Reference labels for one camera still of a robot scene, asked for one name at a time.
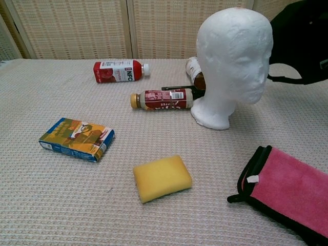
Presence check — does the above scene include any pink cloth with black trim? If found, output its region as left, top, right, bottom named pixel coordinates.
left=227, top=145, right=328, bottom=246

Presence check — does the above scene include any red juice bottle white cap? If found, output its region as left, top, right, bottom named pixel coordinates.
left=93, top=59, right=151, bottom=84

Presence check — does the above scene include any coffee bottle dark red label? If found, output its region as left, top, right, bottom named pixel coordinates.
left=130, top=88, right=194, bottom=111

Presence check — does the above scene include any white head form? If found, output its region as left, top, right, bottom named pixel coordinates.
left=191, top=7, right=274, bottom=130

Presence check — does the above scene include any yellow sponge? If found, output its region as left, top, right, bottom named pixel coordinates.
left=133, top=154, right=193, bottom=204

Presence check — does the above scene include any colourful blue yellow carton box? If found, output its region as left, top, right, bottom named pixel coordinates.
left=38, top=117, right=116, bottom=163

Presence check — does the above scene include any woven folding screen panel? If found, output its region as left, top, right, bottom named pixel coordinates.
left=127, top=0, right=255, bottom=60
left=0, top=0, right=29, bottom=63
left=4, top=0, right=133, bottom=60

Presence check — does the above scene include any black baseball cap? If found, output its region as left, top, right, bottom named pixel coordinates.
left=267, top=0, right=328, bottom=86

